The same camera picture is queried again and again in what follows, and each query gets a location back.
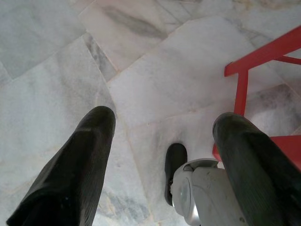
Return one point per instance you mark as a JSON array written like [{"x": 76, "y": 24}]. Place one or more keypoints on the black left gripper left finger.
[{"x": 75, "y": 169}]

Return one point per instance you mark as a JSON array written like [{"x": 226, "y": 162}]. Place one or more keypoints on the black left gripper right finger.
[{"x": 256, "y": 176}]

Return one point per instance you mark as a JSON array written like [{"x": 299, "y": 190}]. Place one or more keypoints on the black robot left foot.
[{"x": 174, "y": 162}]

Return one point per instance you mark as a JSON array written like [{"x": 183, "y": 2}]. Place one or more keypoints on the red wooden stool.
[{"x": 242, "y": 89}]

